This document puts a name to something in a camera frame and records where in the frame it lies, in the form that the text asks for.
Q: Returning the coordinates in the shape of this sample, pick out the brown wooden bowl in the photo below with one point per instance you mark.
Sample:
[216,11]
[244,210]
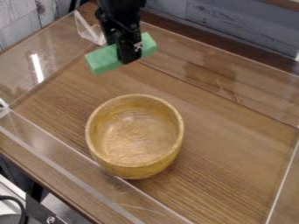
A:
[134,134]

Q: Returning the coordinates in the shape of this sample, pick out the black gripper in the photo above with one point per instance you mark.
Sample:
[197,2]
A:
[119,19]

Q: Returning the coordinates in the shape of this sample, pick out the clear acrylic tray wall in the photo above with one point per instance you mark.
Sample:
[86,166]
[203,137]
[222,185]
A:
[42,137]

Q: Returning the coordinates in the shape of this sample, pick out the green rectangular block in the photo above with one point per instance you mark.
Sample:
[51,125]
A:
[103,60]

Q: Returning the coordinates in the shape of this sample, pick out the clear acrylic corner bracket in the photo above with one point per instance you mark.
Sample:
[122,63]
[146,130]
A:
[90,32]

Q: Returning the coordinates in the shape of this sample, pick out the black metal table frame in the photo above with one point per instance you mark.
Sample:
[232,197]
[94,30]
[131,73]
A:
[43,207]

